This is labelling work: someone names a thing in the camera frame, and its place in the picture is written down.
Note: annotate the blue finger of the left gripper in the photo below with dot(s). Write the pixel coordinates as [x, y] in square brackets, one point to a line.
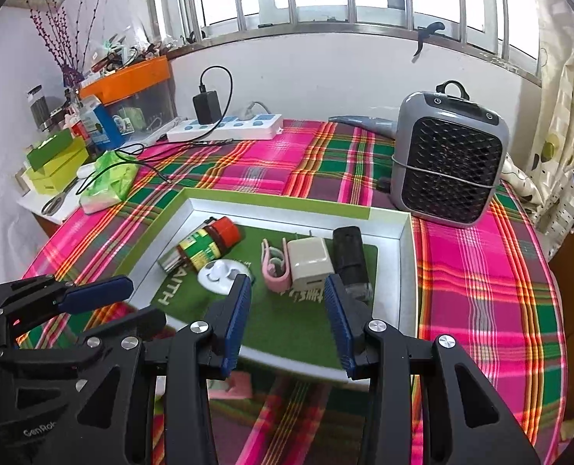
[89, 297]

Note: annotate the white power strip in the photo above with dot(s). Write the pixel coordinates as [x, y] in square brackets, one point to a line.
[263, 127]

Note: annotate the blue white carton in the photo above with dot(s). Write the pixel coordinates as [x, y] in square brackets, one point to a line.
[100, 125]

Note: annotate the plaid tablecloth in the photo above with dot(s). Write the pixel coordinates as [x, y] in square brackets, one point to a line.
[488, 286]

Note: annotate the window metal bars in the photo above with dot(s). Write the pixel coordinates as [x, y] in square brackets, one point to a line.
[503, 32]

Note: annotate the white square charger block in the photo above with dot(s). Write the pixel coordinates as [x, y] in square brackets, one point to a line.
[310, 263]

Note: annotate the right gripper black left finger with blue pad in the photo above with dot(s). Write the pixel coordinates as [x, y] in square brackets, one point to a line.
[114, 416]

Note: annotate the yellow green stacked boxes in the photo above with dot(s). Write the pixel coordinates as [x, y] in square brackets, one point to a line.
[53, 164]

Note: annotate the scissors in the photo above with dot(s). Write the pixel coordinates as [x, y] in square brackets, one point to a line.
[67, 197]

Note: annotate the dark glass jar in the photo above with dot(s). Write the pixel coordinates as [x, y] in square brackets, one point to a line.
[38, 107]

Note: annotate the green tissue pack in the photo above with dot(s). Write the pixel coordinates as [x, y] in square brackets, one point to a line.
[109, 184]

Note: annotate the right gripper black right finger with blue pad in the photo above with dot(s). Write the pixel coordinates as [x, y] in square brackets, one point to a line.
[465, 420]

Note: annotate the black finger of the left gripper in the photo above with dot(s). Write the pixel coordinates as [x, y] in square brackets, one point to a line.
[130, 331]

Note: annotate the silver metal bar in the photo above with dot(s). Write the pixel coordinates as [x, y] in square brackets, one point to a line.
[172, 259]

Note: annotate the black rectangular flashlight device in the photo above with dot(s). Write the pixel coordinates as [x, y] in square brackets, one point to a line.
[349, 262]

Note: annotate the orange lid clear bin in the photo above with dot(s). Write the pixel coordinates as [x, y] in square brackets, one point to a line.
[138, 97]

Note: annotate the brown jar red lid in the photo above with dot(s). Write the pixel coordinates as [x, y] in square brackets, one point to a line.
[210, 242]

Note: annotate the purple flower branches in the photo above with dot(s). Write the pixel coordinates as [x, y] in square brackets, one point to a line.
[62, 38]

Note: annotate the black power adapter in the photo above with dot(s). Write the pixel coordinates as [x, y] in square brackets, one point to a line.
[207, 107]

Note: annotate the green white shallow box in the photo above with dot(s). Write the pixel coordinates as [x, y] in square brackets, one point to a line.
[289, 331]

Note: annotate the cream heart pattern curtain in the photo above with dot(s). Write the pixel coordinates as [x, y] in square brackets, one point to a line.
[546, 187]

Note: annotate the grey handheld tool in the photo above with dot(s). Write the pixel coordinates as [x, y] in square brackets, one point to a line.
[383, 127]

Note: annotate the grey portable heater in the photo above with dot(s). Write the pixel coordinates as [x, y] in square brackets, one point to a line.
[448, 156]

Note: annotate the pink clip with round lens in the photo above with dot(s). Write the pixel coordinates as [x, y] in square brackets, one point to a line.
[275, 267]

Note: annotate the white round dish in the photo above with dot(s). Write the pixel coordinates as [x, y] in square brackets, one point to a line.
[218, 275]

